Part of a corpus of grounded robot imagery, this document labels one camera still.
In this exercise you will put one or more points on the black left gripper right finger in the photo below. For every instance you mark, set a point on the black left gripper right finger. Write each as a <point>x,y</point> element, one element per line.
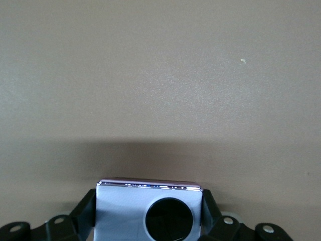
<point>210,216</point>

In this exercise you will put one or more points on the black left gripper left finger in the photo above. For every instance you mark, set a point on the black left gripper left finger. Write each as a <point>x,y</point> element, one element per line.
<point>84,216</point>

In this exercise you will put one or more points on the lilac flip phone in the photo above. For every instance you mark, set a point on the lilac flip phone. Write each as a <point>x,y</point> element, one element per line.
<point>120,208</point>

